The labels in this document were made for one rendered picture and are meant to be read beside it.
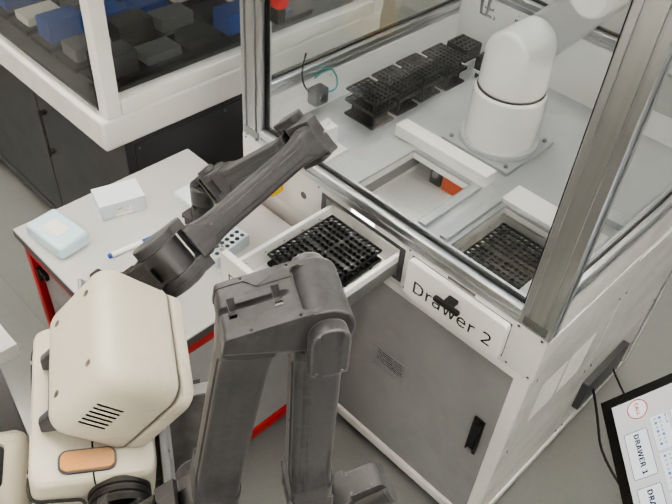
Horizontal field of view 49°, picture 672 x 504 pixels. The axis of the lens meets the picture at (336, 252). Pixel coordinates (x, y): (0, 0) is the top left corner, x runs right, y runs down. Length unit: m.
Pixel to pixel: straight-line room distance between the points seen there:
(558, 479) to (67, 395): 1.89
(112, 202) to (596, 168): 1.29
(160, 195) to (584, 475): 1.63
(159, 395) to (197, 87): 1.53
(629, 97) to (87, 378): 0.92
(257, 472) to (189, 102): 1.19
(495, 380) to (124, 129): 1.28
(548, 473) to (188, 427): 1.55
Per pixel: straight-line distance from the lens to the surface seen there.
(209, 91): 2.44
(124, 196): 2.12
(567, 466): 2.65
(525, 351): 1.71
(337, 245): 1.82
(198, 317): 1.84
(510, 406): 1.86
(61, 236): 2.05
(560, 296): 1.56
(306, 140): 1.36
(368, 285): 1.78
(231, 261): 1.74
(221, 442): 0.85
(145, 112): 2.32
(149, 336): 1.04
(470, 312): 1.72
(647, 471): 1.46
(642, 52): 1.26
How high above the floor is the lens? 2.14
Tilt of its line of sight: 44 degrees down
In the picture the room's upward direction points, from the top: 5 degrees clockwise
